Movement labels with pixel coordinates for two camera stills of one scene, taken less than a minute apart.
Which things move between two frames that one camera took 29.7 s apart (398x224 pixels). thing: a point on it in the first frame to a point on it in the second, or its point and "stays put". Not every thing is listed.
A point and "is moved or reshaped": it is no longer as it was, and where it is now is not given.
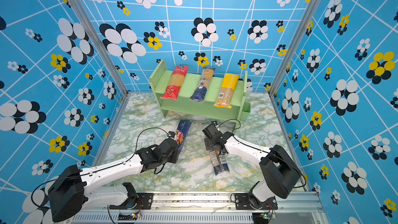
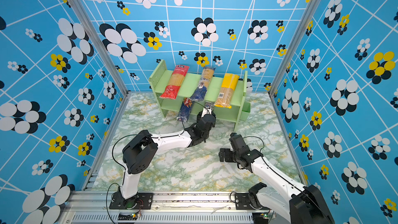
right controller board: (260, 218) stays put
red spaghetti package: (175, 82) stays put
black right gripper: (208, 144) to (227, 157)
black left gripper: (174, 159) to (213, 115)
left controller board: (132, 217) stays put
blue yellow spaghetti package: (199, 92) stays put
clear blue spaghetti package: (218, 161) to (208, 104)
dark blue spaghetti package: (182, 127) is moved or reshaped
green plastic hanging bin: (246, 111) stays put
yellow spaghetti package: (225, 94) stays put
